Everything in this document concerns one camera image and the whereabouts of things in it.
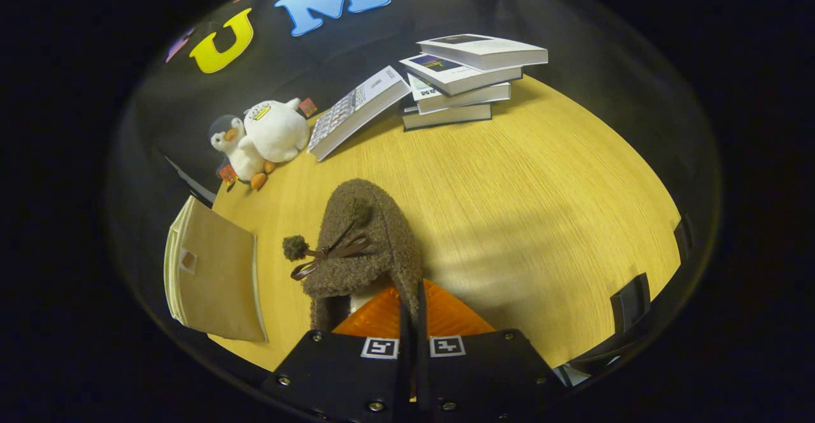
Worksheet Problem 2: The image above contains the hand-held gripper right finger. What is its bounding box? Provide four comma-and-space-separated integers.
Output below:
414, 278, 564, 423

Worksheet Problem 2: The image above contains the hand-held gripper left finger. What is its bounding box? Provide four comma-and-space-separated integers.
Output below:
262, 285, 411, 423

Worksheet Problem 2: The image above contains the brown fuzzy slipper shoe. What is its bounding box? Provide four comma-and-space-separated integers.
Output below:
282, 178, 424, 333

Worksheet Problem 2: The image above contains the tan fabric storage box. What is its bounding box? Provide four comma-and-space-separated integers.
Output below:
164, 195, 269, 344

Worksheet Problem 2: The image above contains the black chair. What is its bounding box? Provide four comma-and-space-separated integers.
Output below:
554, 218, 696, 387

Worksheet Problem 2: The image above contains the dark cover book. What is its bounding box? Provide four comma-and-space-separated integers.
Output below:
399, 95, 493, 132

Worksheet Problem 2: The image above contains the book with patterned cover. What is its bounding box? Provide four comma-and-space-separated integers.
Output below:
308, 66, 413, 162

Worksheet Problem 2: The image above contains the white duck plush toy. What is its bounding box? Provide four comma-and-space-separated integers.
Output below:
243, 97, 318, 163

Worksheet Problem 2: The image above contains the grey white penguin plush toy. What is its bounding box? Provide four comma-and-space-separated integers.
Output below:
208, 115, 276, 191

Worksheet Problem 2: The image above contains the white book with dark picture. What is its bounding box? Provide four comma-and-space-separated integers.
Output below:
399, 54, 524, 97

